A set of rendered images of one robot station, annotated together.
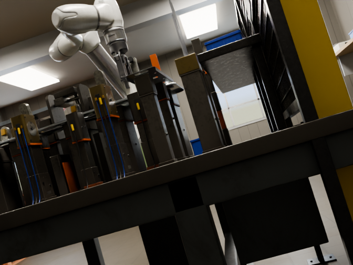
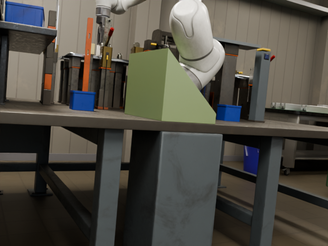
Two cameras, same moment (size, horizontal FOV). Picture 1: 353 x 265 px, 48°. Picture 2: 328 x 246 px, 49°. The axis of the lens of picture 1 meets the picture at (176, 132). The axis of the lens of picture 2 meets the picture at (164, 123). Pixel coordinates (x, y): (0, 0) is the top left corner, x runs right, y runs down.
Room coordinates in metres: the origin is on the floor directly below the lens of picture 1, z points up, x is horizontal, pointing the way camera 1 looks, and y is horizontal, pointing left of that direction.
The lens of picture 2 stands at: (3.69, -0.76, 0.78)
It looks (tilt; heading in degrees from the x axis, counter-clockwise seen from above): 4 degrees down; 146
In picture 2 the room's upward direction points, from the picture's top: 5 degrees clockwise
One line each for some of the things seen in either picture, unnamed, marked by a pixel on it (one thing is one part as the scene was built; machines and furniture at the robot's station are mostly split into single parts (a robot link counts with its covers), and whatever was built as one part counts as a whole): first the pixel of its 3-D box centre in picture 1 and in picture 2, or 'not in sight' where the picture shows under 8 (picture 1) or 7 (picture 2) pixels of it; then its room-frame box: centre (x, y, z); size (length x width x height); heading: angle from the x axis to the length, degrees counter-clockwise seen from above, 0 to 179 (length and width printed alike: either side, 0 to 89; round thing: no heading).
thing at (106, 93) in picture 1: (111, 132); not in sight; (1.42, 0.23, 0.87); 0.12 x 0.07 x 0.35; 169
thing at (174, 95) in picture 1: (177, 125); (73, 81); (1.60, -0.01, 0.84); 0.12 x 0.05 x 0.29; 169
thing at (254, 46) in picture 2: (26, 119); (228, 43); (2.08, 0.75, 1.16); 0.37 x 0.14 x 0.02; 79
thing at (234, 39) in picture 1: (231, 57); (26, 24); (1.79, -0.34, 1.09); 0.30 x 0.17 x 0.13; 163
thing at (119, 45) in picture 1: (120, 54); (102, 25); (1.62, 0.13, 1.20); 0.08 x 0.07 x 0.09; 169
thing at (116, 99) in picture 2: not in sight; (116, 86); (1.65, 0.25, 0.84); 0.05 x 0.05 x 0.29; 79
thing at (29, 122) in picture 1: (31, 160); not in sight; (1.51, 0.57, 0.87); 0.12 x 0.07 x 0.35; 169
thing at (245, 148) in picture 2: not in sight; (259, 157); (0.97, 2.45, 0.24); 0.41 x 0.38 x 0.48; 171
